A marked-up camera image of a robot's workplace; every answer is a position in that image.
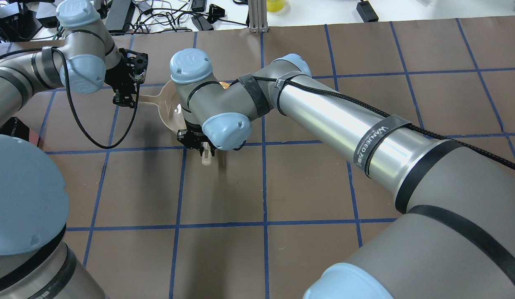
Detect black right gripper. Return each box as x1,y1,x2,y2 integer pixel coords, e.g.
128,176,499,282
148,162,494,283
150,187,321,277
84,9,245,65
176,129,216,157

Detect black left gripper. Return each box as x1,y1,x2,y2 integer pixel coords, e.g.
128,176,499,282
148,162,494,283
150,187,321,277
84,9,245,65
106,48,149,109

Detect white hand brush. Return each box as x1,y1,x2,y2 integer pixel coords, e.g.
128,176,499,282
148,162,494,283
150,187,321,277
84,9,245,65
201,142,212,166

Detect beige dustpan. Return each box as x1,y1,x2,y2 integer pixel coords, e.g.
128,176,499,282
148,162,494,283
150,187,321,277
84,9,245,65
139,80,187,134

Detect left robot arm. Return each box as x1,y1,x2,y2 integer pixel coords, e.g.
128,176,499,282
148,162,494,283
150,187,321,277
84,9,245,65
0,0,148,299

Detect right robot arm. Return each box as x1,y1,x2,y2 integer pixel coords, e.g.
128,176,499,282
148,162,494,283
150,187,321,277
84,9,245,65
170,49,515,299

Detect toy croissant piece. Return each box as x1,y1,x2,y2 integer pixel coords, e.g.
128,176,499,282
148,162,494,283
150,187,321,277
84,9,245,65
219,81,230,89

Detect yellow tape roll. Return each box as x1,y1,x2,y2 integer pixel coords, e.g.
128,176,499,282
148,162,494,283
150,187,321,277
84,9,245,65
266,0,286,12

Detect black power adapter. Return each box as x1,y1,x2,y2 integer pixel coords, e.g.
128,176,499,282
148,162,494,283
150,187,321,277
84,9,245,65
356,0,379,23

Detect black braided left cable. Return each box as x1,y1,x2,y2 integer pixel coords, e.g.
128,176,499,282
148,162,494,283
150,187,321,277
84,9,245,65
0,47,142,150

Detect aluminium frame post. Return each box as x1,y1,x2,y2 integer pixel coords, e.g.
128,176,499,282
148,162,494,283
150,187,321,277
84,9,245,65
248,0,269,33

